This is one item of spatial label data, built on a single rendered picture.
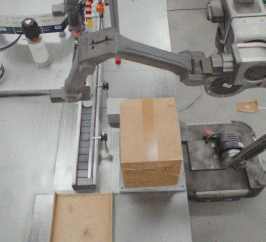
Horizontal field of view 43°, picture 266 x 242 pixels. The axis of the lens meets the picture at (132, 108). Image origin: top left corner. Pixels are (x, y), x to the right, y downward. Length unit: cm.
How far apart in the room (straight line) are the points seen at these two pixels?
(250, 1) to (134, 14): 113
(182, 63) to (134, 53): 19
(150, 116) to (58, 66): 75
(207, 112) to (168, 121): 143
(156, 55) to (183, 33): 238
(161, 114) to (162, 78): 52
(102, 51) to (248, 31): 51
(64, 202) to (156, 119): 57
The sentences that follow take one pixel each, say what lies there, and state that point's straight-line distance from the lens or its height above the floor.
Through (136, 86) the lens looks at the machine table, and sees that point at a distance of 187.
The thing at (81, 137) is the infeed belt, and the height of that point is 88.
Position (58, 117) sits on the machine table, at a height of 83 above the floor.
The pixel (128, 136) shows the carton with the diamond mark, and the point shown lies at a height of 112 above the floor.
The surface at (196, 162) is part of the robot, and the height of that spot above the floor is 26.
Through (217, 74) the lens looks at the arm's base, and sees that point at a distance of 114.
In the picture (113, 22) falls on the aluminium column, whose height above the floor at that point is 107.
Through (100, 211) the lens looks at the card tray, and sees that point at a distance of 155.
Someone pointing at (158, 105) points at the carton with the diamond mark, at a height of 112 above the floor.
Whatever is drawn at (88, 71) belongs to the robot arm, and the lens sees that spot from 98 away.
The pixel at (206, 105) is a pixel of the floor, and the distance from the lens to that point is 285.
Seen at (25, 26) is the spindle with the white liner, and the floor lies 117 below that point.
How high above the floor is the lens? 231
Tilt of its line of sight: 56 degrees down
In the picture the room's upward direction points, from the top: 3 degrees counter-clockwise
